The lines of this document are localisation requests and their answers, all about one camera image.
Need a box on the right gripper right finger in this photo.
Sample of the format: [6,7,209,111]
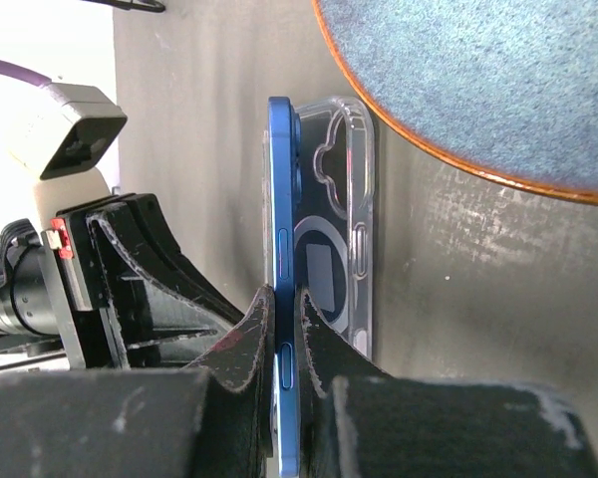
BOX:
[295,288,598,477]

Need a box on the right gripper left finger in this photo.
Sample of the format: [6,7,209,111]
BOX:
[0,286,274,477]

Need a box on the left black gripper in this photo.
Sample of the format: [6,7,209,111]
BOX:
[0,194,243,369]

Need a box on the clear phone case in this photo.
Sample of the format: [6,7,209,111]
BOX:
[263,96,375,358]

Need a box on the blue phone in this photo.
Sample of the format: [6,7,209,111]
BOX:
[268,97,301,477]

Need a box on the blue ceramic plate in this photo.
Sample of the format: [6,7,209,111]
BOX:
[313,1,598,205]

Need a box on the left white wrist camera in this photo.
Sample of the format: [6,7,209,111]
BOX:
[8,83,128,224]

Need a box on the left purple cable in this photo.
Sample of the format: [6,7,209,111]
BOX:
[0,54,54,91]

